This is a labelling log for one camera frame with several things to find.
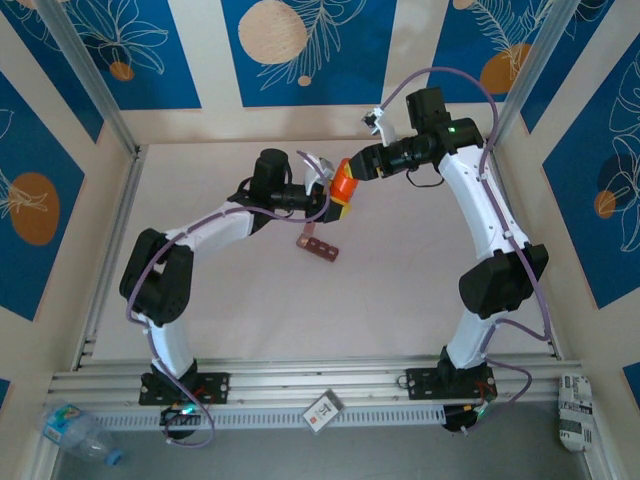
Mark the orange pill bottle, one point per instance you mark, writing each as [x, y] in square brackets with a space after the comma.
[344, 187]

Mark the red pill box marked Tues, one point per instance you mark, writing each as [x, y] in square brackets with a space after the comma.
[323, 250]

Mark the red pill box marked Fri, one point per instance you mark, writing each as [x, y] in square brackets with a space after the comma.
[313, 246]

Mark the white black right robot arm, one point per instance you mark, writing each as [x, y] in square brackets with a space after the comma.
[500, 280]

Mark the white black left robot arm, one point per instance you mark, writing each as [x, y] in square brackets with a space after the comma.
[160, 280]

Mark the white red tag card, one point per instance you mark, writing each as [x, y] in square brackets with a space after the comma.
[322, 412]

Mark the black connector box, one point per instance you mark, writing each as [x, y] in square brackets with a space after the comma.
[180, 415]
[457, 417]

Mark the newspaper wrapped package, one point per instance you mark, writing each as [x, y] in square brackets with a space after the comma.
[575, 415]

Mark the clear plastic water bottle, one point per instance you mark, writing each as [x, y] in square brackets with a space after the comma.
[70, 430]

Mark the aluminium frame post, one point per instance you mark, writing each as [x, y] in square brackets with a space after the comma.
[91, 75]
[526, 75]

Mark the aluminium side rail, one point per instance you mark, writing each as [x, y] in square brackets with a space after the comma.
[125, 200]
[511, 200]

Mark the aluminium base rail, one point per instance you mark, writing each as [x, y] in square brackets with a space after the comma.
[300, 380]

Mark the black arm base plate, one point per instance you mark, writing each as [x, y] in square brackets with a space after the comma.
[215, 387]
[420, 382]

